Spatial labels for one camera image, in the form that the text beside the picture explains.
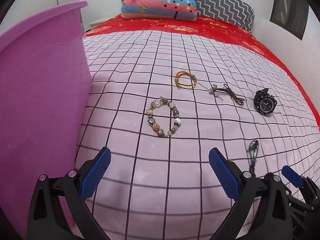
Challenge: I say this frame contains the black sport wristwatch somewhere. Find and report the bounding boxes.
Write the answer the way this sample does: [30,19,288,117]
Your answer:
[253,88,277,116]

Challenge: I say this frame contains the purple plastic tub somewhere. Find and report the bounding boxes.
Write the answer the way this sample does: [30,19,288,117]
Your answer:
[1,1,92,237]

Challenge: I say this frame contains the white black grid blanket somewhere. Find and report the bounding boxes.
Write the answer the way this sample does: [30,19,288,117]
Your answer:
[75,30,319,239]

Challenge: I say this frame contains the dark window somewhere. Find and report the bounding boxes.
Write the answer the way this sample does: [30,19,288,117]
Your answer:
[270,0,309,40]

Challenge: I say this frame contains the red patterned bed sheet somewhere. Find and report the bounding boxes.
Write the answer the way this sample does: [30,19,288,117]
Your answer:
[83,15,319,124]

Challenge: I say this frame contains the white bedside table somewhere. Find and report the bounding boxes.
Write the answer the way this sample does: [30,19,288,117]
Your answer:
[89,16,113,29]

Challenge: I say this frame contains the grey chevron pillow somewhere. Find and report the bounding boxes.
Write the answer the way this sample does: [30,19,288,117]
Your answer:
[195,0,254,33]

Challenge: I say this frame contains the colourful striped pillow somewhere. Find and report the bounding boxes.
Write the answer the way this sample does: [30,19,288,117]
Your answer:
[121,0,197,21]

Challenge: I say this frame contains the silver clasp keychain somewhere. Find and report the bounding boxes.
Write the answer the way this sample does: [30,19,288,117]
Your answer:
[247,140,259,176]

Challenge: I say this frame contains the brown leather cord necklace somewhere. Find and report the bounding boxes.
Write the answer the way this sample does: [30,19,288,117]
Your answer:
[197,81,246,106]

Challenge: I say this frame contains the beaded stone bracelet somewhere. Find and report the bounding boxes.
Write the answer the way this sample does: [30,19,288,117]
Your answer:
[145,97,182,138]

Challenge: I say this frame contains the yellow braided cord bracelet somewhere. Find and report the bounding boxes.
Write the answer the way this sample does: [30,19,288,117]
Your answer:
[174,70,198,90]

